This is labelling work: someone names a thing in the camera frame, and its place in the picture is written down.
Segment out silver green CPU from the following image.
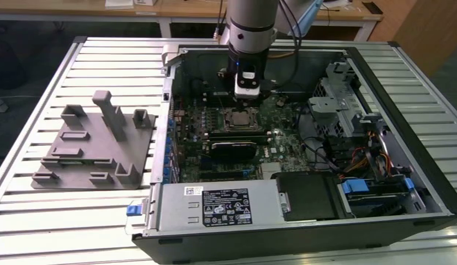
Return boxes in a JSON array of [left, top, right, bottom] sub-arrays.
[[230, 111, 253, 127]]

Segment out metal socket cover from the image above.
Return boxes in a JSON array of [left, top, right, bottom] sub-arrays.
[[223, 107, 259, 130]]

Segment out CPU socket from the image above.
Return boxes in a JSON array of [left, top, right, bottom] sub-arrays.
[[221, 107, 261, 131]]

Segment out green motherboard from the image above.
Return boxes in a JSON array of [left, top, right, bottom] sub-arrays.
[[170, 89, 315, 183]]

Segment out silver metal drive cage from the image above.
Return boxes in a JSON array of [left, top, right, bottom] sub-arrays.
[[306, 61, 386, 140]]

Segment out black graphics card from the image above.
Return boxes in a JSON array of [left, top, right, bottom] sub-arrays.
[[209, 141, 258, 161]]

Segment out silver chipset heatsink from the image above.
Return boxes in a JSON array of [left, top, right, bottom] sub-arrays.
[[261, 162, 283, 175]]

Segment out white paper box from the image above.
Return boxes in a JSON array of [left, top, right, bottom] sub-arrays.
[[104, 0, 134, 9]]

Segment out black expansion slot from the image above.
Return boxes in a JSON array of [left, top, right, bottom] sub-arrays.
[[199, 170, 259, 179]]

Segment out wooden cabinet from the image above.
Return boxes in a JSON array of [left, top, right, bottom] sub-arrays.
[[370, 0, 457, 77]]

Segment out grey parts rack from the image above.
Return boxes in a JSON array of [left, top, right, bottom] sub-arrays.
[[31, 89, 159, 191]]

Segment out black plastic shroud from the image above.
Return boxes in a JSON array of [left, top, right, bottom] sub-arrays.
[[273, 171, 349, 222]]

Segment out hard disk blue carrier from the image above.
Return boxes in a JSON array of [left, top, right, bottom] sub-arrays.
[[337, 176, 426, 219]]

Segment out wooden desk white legs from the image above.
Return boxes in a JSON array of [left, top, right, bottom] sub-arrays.
[[0, 0, 385, 42]]

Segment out silver power supply unit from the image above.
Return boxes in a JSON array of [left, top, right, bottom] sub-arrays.
[[149, 181, 289, 232]]

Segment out blue plastic case latch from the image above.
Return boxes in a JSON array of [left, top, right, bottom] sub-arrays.
[[126, 200, 142, 216]]

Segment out black silver PC case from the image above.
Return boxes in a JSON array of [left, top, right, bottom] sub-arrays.
[[125, 41, 457, 265]]

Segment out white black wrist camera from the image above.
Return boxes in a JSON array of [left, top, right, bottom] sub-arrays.
[[234, 70, 261, 99]]

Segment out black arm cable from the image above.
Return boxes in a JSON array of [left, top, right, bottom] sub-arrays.
[[274, 0, 303, 93]]

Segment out black cable bundle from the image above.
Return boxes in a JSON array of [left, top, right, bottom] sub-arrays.
[[301, 135, 353, 172]]

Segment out orange yellow wire bundle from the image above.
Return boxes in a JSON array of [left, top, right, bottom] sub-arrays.
[[338, 131, 396, 178]]

